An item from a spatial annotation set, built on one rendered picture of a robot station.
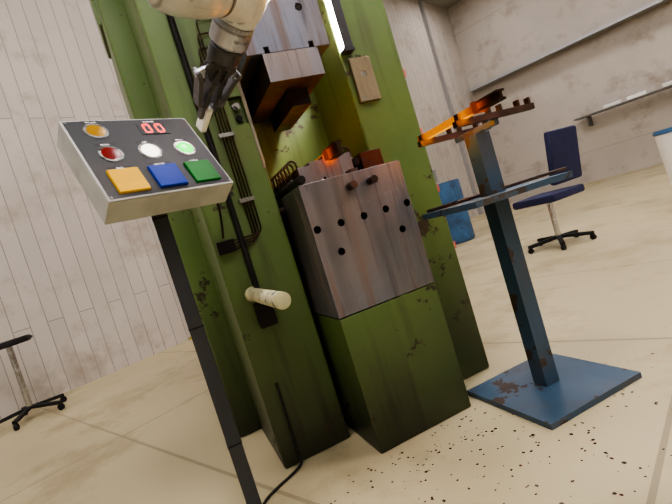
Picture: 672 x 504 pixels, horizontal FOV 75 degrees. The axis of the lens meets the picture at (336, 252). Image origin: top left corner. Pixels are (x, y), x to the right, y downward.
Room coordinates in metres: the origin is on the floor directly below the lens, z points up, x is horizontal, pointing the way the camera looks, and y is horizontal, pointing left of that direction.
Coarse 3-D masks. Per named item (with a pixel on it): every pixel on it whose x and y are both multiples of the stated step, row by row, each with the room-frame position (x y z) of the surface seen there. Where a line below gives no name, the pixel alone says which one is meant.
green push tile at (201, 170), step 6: (186, 162) 1.18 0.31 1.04; (192, 162) 1.19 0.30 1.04; (198, 162) 1.21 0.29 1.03; (204, 162) 1.22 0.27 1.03; (186, 168) 1.18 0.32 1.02; (192, 168) 1.18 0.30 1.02; (198, 168) 1.19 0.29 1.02; (204, 168) 1.20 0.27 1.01; (210, 168) 1.21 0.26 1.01; (192, 174) 1.17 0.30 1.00; (198, 174) 1.17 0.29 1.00; (204, 174) 1.18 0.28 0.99; (210, 174) 1.19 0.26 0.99; (216, 174) 1.21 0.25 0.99; (198, 180) 1.16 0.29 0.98; (204, 180) 1.17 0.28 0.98; (210, 180) 1.19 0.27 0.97
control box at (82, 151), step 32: (64, 128) 1.08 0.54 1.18; (128, 128) 1.18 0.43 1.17; (160, 128) 1.24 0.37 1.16; (96, 160) 1.05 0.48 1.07; (128, 160) 1.10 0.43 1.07; (160, 160) 1.15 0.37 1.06; (192, 160) 1.21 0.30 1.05; (96, 192) 1.02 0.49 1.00; (160, 192) 1.08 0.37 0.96; (192, 192) 1.15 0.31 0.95; (224, 192) 1.24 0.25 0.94
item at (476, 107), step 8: (488, 96) 1.22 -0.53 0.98; (496, 96) 1.20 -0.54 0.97; (504, 96) 1.19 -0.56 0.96; (472, 104) 1.27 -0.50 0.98; (480, 104) 1.26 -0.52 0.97; (488, 104) 1.22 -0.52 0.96; (464, 112) 1.32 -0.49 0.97; (472, 112) 1.28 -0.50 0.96; (480, 112) 1.28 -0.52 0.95; (448, 120) 1.40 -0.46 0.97; (432, 128) 1.49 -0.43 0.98; (440, 128) 1.45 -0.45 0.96; (448, 128) 1.45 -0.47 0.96; (424, 136) 1.54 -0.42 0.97; (432, 136) 1.52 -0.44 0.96
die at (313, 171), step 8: (320, 160) 1.49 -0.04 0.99; (328, 160) 1.50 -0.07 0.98; (336, 160) 1.51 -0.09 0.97; (344, 160) 1.52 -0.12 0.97; (304, 168) 1.47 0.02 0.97; (312, 168) 1.47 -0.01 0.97; (320, 168) 1.48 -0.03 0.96; (328, 168) 1.49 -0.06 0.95; (336, 168) 1.50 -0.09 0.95; (344, 168) 1.51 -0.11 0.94; (288, 176) 1.57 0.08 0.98; (296, 176) 1.49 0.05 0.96; (304, 176) 1.46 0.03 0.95; (312, 176) 1.47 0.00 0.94; (320, 176) 1.48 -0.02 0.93; (328, 176) 1.49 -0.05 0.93
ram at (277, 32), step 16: (272, 0) 1.49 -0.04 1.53; (288, 0) 1.51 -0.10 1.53; (304, 0) 1.53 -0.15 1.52; (272, 16) 1.48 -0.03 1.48; (288, 16) 1.50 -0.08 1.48; (304, 16) 1.52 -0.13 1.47; (320, 16) 1.54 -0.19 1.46; (256, 32) 1.46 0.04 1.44; (272, 32) 1.48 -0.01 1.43; (288, 32) 1.50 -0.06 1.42; (304, 32) 1.52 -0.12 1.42; (320, 32) 1.54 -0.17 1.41; (256, 48) 1.45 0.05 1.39; (272, 48) 1.47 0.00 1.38; (288, 48) 1.49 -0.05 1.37; (320, 48) 1.55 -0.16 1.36; (240, 64) 1.54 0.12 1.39; (256, 64) 1.52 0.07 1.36; (240, 80) 1.62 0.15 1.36
